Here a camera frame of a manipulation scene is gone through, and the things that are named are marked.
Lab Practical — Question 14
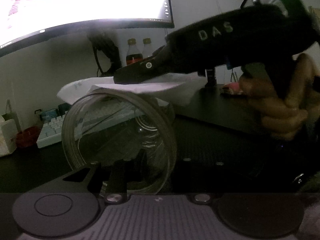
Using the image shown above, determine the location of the white cloth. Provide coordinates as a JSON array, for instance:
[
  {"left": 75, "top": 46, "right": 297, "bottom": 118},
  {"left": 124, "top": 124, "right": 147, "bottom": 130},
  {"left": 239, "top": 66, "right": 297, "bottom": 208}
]
[{"left": 57, "top": 72, "right": 207, "bottom": 106}]

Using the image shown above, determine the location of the pink round object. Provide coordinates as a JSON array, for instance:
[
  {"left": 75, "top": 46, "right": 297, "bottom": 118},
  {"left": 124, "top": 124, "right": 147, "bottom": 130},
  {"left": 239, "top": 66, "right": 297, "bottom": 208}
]
[{"left": 221, "top": 82, "right": 241, "bottom": 95}]

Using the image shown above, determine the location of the curved computer monitor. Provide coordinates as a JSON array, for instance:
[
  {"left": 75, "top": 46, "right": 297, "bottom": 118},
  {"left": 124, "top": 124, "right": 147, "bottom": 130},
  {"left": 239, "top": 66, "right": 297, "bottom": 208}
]
[{"left": 1, "top": 0, "right": 174, "bottom": 56}]

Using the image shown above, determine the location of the person right hand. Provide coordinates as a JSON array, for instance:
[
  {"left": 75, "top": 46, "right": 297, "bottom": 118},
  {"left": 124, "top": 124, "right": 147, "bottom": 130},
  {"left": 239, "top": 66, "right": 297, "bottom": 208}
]
[{"left": 236, "top": 53, "right": 319, "bottom": 140}]

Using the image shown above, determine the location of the right cola bottle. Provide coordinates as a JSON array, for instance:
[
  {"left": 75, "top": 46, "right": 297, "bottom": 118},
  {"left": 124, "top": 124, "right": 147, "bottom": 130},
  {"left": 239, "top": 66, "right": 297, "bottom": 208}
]
[{"left": 142, "top": 38, "right": 153, "bottom": 59}]

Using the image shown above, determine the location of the red box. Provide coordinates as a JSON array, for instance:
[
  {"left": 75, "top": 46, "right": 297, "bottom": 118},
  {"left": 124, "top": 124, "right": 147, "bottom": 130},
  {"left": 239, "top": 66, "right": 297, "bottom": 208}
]
[{"left": 16, "top": 126, "right": 41, "bottom": 148}]

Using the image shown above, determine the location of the wooden tissue box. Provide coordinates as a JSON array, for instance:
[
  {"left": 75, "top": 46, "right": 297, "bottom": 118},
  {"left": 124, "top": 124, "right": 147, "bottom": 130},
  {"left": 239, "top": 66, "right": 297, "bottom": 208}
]
[{"left": 0, "top": 116, "right": 18, "bottom": 157}]

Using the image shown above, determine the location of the green paper bag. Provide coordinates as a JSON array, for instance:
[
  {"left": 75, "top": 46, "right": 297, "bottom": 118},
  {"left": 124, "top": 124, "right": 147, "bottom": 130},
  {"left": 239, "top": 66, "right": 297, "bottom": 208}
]
[{"left": 2, "top": 99, "right": 21, "bottom": 132}]

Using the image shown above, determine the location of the left cola bottle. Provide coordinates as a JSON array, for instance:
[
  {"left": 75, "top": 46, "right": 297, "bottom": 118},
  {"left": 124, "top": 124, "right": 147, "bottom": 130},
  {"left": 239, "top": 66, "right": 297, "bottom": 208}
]
[{"left": 126, "top": 38, "right": 143, "bottom": 65}]

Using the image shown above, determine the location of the white blue mechanical keyboard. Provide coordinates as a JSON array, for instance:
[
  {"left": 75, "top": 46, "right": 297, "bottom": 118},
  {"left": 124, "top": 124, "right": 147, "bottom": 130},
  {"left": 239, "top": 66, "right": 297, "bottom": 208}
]
[{"left": 36, "top": 100, "right": 143, "bottom": 149}]

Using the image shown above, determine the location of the cola bottle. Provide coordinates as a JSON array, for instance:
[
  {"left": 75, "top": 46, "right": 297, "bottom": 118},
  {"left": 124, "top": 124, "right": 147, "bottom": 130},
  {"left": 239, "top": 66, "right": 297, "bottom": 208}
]
[
  {"left": 126, "top": 38, "right": 143, "bottom": 65},
  {"left": 142, "top": 38, "right": 153, "bottom": 59}
]

